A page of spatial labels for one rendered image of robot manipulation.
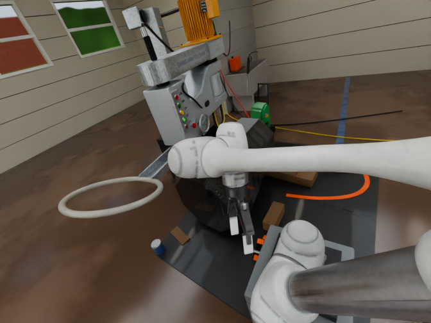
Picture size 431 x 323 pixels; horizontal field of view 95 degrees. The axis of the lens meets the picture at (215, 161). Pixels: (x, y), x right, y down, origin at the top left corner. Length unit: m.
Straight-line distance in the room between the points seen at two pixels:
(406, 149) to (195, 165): 0.41
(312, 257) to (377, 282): 0.39
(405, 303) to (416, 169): 0.21
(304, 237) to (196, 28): 1.63
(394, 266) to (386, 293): 0.05
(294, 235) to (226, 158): 0.45
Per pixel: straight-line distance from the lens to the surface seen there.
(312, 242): 0.81
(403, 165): 0.48
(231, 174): 0.64
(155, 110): 1.45
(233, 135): 0.62
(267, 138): 2.24
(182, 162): 0.48
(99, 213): 0.97
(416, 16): 6.37
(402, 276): 0.44
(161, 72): 1.32
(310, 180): 2.51
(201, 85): 1.69
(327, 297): 0.57
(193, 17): 1.86
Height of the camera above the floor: 1.78
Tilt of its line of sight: 33 degrees down
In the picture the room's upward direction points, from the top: 15 degrees counter-clockwise
